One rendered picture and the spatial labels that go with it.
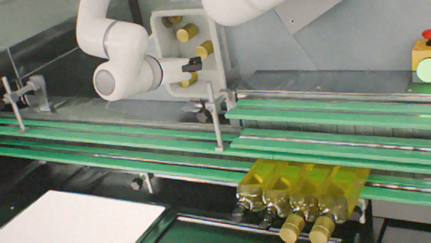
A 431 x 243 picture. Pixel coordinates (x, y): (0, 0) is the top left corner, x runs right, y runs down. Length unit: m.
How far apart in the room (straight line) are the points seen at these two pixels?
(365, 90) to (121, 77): 0.50
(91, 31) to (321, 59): 0.53
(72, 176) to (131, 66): 0.79
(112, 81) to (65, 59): 1.01
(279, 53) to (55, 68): 0.94
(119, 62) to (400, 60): 0.60
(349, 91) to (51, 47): 1.16
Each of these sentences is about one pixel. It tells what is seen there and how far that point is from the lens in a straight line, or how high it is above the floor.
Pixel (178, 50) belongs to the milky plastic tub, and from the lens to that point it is 1.42.
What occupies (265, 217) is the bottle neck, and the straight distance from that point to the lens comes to 1.06.
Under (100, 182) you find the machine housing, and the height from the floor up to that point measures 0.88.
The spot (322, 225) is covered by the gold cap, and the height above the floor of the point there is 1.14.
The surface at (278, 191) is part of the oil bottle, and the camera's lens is 1.10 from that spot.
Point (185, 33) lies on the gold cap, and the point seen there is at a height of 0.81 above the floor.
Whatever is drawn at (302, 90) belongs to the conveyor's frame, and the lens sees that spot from 1.20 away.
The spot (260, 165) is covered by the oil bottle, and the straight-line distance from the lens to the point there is 1.18.
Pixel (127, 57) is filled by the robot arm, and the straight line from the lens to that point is 1.02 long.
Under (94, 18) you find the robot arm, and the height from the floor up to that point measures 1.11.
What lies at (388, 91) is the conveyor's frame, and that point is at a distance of 1.15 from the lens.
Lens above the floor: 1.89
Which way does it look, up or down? 50 degrees down
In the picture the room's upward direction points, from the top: 136 degrees counter-clockwise
